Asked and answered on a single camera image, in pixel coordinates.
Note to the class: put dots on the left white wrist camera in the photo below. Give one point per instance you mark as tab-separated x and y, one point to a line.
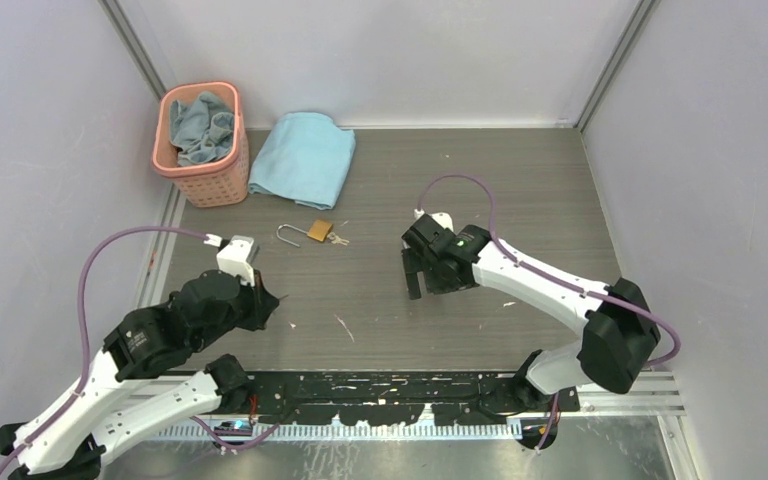
235	257

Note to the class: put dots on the aluminium rail frame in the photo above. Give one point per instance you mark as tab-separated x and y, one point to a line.
420	425

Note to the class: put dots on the small silver key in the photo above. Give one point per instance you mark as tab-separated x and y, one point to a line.
335	239

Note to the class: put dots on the grey-blue cloth in basket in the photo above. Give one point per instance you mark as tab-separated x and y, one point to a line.
202	131

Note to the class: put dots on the brass padlock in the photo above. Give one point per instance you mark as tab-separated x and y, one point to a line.
318	231

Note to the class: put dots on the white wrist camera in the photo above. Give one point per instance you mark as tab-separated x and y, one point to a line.
235	257
442	218

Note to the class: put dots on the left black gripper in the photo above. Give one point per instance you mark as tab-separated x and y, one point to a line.
264	303

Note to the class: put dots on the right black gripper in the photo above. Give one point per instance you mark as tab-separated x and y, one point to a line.
413	264

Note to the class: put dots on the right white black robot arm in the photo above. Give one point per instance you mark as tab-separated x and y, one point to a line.
615	331

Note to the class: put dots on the pink plastic laundry basket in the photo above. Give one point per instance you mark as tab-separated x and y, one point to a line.
214	184

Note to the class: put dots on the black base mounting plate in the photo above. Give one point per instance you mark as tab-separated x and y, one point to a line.
384	398

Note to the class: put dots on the light blue folded towel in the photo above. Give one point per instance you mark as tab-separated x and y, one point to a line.
306	158

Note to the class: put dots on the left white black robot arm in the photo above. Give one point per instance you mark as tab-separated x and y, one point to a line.
87	426

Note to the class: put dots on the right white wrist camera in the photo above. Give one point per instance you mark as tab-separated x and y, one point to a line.
442	218

